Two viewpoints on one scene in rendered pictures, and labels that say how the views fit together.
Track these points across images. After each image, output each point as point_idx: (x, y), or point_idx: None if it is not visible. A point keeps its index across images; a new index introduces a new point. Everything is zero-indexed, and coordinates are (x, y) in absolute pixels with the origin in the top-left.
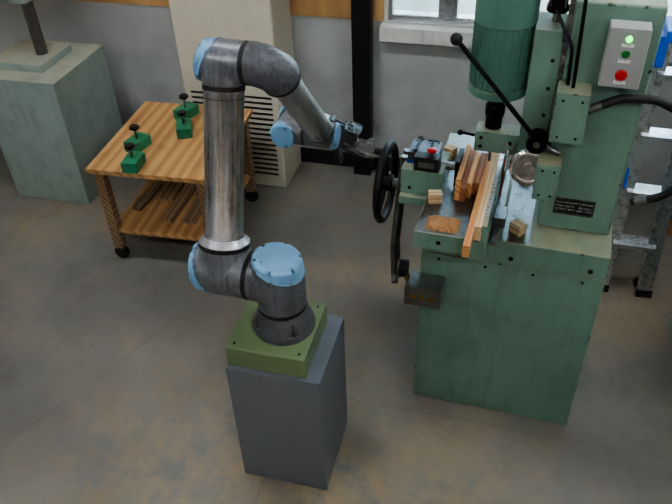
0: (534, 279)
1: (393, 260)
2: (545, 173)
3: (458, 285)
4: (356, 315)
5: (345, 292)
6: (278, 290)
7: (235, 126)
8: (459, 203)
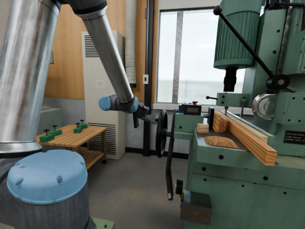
0: (286, 197)
1: (168, 182)
2: (296, 100)
3: (219, 202)
4: (141, 220)
5: (136, 205)
6: (31, 211)
7: (35, 23)
8: (220, 133)
